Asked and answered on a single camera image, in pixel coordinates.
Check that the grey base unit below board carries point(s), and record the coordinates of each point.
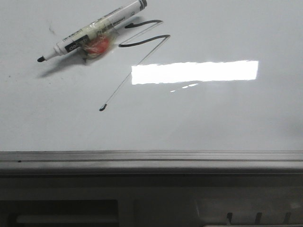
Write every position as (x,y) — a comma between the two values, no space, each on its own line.
(152,201)

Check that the white black whiteboard marker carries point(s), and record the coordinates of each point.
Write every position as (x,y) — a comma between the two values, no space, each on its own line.
(95,29)

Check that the white whiteboard with aluminium frame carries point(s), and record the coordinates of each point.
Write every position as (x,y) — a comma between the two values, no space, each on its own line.
(187,86)

